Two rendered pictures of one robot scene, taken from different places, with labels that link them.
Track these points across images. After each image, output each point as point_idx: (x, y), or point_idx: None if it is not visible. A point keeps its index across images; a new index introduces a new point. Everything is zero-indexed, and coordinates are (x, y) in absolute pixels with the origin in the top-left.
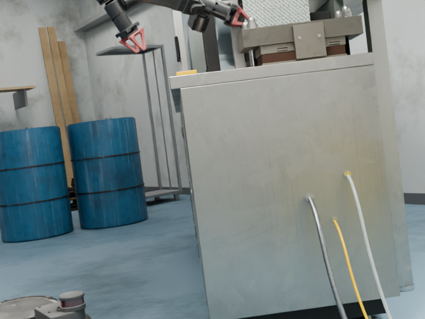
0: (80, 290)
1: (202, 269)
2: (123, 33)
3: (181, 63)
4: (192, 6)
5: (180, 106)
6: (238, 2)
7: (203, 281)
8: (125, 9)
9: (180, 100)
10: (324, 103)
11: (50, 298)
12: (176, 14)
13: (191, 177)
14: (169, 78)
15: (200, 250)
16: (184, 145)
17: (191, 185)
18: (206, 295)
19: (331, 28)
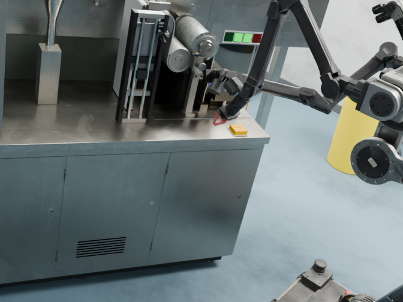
0: (315, 260)
1: (233, 232)
2: (236, 116)
3: (3, 100)
4: None
5: (84, 150)
6: (191, 59)
7: (195, 250)
8: (232, 96)
9: (182, 147)
10: None
11: (277, 299)
12: (5, 41)
13: (252, 187)
14: (270, 138)
15: (241, 222)
16: (59, 186)
17: (237, 193)
18: (235, 242)
19: None
